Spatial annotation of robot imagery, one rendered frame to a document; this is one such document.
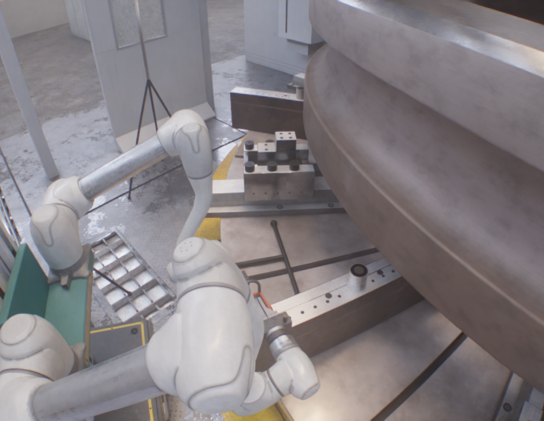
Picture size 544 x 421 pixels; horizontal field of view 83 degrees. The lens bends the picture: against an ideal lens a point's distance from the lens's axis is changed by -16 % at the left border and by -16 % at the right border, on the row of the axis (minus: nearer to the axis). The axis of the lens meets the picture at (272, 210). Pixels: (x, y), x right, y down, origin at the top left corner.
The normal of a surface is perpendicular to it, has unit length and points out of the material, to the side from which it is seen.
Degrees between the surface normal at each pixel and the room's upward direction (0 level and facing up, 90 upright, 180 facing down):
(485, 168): 90
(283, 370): 26
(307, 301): 0
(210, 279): 8
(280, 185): 90
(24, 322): 6
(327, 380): 0
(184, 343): 38
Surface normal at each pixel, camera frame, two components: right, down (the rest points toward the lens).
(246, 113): -0.33, 0.61
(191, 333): -0.42, -0.62
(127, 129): 0.70, 0.46
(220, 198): 0.05, 0.37
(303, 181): 0.06, 0.64
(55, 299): 0.00, -0.76
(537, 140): -0.84, 0.35
